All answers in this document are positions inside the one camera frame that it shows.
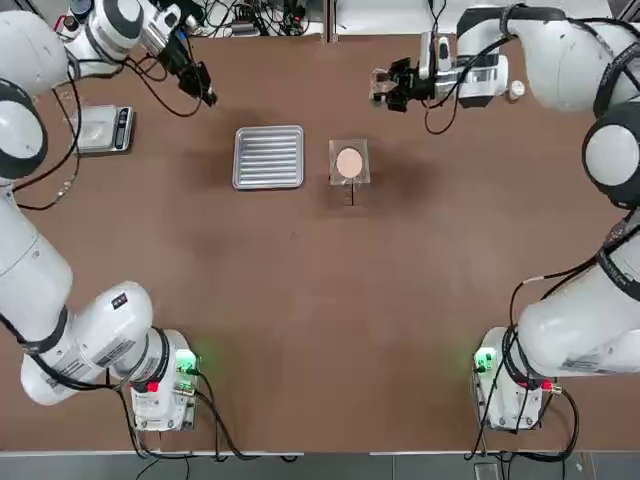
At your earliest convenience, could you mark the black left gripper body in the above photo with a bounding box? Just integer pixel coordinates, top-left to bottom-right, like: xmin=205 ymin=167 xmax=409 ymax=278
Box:
xmin=162 ymin=34 xmax=200 ymax=77

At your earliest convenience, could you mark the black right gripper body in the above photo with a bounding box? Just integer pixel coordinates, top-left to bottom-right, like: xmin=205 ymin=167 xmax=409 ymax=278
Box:
xmin=405 ymin=66 xmax=437 ymax=101

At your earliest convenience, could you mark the small glass beaker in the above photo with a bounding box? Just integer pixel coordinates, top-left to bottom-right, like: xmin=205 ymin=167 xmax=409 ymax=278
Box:
xmin=369 ymin=69 xmax=396 ymax=104

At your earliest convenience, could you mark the large glass beaker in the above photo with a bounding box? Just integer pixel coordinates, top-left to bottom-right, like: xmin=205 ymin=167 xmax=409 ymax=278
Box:
xmin=52 ymin=87 xmax=114 ymax=146

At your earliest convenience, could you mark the silver digital scale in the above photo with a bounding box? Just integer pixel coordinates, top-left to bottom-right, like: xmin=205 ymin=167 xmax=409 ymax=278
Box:
xmin=71 ymin=104 xmax=135 ymax=156

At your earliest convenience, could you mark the ribbed metal tray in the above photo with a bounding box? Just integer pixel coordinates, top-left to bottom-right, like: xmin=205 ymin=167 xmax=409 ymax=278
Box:
xmin=232 ymin=124 xmax=306 ymax=192

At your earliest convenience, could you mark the black cable bundle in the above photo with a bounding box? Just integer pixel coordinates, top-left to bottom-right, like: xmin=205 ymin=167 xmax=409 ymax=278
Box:
xmin=189 ymin=0 xmax=321 ymax=36

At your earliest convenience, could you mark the aluminium frame post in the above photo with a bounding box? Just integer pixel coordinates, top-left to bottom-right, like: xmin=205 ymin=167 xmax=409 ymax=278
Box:
xmin=322 ymin=0 xmax=338 ymax=45

